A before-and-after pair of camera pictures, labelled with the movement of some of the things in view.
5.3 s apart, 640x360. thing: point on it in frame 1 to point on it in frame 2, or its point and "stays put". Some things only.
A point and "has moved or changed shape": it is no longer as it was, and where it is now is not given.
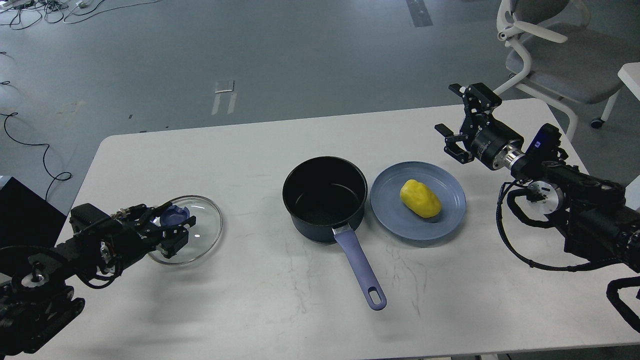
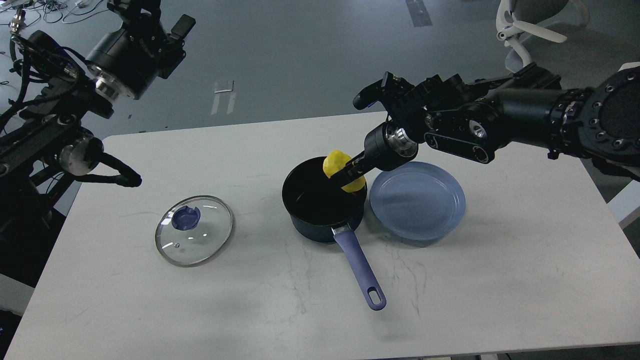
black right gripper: (487, 137) to (387, 147)
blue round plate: (392, 212) stays put
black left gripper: (142, 232) to (128, 61)
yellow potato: (419, 198) to (333, 161)
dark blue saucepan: (325, 196) stays put
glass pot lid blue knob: (173, 215) has moved or changed shape
